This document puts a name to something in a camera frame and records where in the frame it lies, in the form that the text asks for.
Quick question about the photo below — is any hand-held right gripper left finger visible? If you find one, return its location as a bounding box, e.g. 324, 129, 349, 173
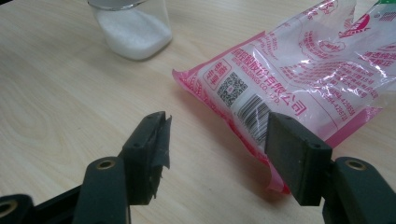
119, 110, 173, 207

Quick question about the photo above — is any pink printed sugar bag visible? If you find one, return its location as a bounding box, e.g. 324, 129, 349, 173
171, 0, 396, 194

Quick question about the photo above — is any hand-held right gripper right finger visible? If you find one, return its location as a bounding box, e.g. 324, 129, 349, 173
263, 111, 334, 207

